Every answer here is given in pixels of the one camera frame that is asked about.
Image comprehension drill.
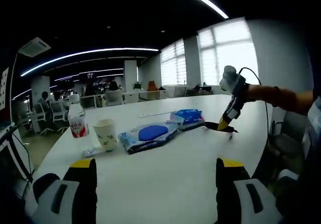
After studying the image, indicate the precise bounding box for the white paper cup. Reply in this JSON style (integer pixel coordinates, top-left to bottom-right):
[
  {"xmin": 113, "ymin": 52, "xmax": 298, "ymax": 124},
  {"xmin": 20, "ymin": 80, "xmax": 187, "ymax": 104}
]
[{"xmin": 92, "ymin": 119, "xmax": 117, "ymax": 152}]

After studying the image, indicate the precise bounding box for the curved ceiling light strip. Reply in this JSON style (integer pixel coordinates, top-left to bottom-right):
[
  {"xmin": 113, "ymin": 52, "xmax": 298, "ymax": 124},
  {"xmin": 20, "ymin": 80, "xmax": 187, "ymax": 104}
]
[{"xmin": 20, "ymin": 47, "xmax": 160, "ymax": 77}]

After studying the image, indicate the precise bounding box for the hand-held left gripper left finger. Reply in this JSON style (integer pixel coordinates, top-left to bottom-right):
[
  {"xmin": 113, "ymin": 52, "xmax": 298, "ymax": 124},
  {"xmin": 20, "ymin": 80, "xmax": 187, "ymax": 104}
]
[{"xmin": 31, "ymin": 158, "xmax": 97, "ymax": 224}]

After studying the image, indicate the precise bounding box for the narrow bright window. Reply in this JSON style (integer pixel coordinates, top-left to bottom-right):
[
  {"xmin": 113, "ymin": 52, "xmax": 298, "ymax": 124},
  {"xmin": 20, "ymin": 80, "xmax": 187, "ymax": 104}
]
[{"xmin": 160, "ymin": 39, "xmax": 188, "ymax": 85}]

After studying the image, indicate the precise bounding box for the grey office chair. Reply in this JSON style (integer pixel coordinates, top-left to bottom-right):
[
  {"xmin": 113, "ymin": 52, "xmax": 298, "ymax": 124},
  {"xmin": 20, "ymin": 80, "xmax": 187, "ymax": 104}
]
[{"xmin": 267, "ymin": 120, "xmax": 305, "ymax": 164}]

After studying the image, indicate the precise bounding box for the blue tissue pack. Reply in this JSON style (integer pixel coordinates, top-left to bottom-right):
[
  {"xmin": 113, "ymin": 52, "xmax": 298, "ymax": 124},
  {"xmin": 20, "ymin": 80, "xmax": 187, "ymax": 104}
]
[{"xmin": 170, "ymin": 108, "xmax": 205, "ymax": 132}]

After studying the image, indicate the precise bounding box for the black-legged side desk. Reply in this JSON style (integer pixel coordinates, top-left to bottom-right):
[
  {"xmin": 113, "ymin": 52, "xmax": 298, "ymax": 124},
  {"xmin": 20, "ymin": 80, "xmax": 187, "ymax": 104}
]
[{"xmin": 0, "ymin": 126, "xmax": 33, "ymax": 182}]

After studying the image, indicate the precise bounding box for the ceiling air conditioner vent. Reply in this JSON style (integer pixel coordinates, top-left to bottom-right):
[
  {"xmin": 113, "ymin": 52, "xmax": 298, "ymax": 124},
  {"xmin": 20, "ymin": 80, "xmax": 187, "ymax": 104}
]
[{"xmin": 18, "ymin": 37, "xmax": 52, "ymax": 58}]

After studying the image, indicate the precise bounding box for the white dotted wall poster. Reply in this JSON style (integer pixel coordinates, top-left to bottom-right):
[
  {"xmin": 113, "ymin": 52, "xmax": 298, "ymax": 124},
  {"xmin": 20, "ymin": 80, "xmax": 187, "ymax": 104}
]
[{"xmin": 0, "ymin": 67, "xmax": 10, "ymax": 108}]

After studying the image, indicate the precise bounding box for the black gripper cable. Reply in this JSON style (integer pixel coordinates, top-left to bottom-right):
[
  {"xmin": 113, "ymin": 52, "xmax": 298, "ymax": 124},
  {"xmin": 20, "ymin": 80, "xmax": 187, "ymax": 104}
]
[{"xmin": 239, "ymin": 67, "xmax": 273, "ymax": 147}]

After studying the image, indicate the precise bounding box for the clear plastic water bottle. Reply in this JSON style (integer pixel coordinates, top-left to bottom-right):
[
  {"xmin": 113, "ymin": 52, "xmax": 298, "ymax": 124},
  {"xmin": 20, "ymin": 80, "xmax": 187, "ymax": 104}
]
[{"xmin": 67, "ymin": 104, "xmax": 95, "ymax": 157}]

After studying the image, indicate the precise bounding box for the row of white office chairs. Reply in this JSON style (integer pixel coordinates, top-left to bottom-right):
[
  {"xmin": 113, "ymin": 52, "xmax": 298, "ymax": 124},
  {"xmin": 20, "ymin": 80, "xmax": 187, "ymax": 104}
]
[{"xmin": 30, "ymin": 90, "xmax": 126, "ymax": 134}]

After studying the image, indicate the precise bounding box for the large bright window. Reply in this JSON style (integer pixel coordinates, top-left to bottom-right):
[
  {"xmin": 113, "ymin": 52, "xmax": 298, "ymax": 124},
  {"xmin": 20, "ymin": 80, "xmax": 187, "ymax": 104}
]
[{"xmin": 198, "ymin": 18, "xmax": 259, "ymax": 85}]

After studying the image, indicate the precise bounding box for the wet wipes pack blue lid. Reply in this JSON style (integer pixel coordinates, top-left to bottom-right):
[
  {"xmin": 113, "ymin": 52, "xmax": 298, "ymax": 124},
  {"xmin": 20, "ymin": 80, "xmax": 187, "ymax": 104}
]
[{"xmin": 118, "ymin": 120, "xmax": 178, "ymax": 155}]

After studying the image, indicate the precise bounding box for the white table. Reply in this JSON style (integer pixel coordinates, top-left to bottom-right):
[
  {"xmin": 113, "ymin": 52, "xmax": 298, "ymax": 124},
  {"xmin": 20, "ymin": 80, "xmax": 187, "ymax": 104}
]
[{"xmin": 32, "ymin": 94, "xmax": 273, "ymax": 224}]

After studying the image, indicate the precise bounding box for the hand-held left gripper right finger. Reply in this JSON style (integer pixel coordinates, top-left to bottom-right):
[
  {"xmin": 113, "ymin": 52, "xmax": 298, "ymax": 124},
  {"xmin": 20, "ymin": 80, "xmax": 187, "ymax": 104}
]
[{"xmin": 216, "ymin": 157, "xmax": 284, "ymax": 224}]

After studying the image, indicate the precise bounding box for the wall screen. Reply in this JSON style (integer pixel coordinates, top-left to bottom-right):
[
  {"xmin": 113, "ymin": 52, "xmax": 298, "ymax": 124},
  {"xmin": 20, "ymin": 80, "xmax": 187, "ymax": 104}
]
[{"xmin": 79, "ymin": 72, "xmax": 97, "ymax": 80}]

